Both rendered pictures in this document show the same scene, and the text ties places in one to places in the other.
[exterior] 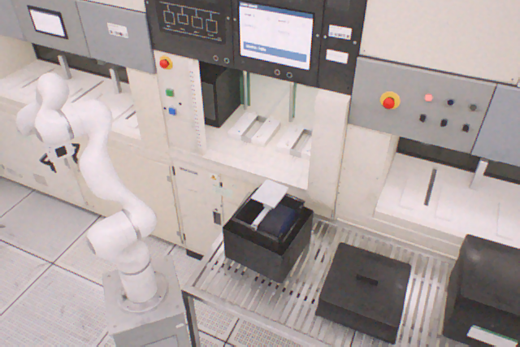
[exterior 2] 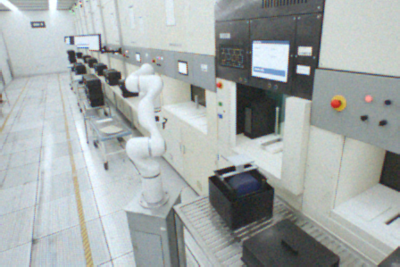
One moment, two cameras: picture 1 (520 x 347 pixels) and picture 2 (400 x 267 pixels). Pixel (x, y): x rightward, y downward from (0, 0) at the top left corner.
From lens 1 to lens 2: 0.82 m
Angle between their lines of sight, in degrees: 38
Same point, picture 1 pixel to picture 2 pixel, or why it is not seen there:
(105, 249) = (129, 150)
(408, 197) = (369, 212)
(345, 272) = (275, 237)
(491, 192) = not seen: outside the picture
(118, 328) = (129, 209)
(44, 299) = not seen: hidden behind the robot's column
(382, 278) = (304, 254)
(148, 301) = (152, 203)
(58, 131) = (132, 83)
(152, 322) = (145, 214)
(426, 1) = (363, 16)
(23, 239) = not seen: hidden behind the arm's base
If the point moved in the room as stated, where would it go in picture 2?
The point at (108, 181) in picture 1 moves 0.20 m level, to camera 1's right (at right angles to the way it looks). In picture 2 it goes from (145, 115) to (170, 120)
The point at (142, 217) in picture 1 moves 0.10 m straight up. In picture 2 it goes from (154, 141) to (153, 124)
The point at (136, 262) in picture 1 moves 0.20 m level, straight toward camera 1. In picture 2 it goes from (146, 169) to (130, 189)
